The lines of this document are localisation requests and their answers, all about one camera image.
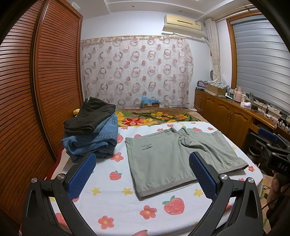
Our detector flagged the grey-green shorts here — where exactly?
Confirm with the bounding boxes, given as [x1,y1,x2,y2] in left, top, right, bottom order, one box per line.
[125,127,248,200]

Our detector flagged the person's right hand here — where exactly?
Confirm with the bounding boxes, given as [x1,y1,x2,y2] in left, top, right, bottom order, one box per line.
[267,171,288,208]

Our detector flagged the white strawberry flower bedsheet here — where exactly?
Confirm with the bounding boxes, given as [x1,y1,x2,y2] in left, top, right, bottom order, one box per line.
[48,121,264,236]

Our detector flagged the folded blue jeans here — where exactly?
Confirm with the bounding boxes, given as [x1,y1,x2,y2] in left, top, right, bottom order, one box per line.
[61,114,118,163]

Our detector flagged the wooden sideboard cabinet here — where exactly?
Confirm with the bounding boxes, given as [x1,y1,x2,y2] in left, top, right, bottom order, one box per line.
[194,89,289,148]

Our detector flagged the white tissue pack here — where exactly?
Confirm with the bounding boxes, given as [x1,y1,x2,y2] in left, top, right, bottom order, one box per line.
[240,101,252,110]

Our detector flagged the folded black pants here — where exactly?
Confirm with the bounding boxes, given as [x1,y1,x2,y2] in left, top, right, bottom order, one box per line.
[63,97,116,136]

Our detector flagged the yellow pikachu plush toy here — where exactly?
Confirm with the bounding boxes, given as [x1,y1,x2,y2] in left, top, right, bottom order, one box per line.
[73,109,80,116]

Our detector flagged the pink kettle jug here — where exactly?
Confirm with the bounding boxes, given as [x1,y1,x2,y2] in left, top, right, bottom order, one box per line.
[234,87,242,103]

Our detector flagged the cardboard box on cabinet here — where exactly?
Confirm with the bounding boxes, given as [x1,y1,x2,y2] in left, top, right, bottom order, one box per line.
[207,84,227,95]

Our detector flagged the floral brown blanket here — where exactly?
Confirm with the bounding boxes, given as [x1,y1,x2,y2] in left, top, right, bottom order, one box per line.
[116,107,207,127]

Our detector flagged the grey window blind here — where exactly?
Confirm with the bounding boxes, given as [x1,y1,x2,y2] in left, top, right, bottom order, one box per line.
[230,15,289,112]

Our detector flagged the cardboard box with blue bag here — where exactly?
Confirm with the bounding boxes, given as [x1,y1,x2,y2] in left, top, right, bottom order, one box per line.
[141,96,159,109]

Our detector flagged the circle patterned sheer curtain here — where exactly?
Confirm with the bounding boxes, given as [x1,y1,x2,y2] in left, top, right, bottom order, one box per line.
[81,35,194,109]

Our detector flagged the wooden louvered wardrobe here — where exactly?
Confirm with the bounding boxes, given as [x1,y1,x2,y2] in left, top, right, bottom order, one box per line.
[1,1,83,223]

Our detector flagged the cream side curtain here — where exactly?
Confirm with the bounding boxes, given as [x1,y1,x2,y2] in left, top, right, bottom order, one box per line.
[205,18,221,81]

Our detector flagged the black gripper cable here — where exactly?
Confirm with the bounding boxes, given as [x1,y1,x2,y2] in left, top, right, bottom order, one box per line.
[260,190,284,211]

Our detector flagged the wall air conditioner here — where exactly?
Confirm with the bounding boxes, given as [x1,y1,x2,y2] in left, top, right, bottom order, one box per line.
[163,14,204,38]

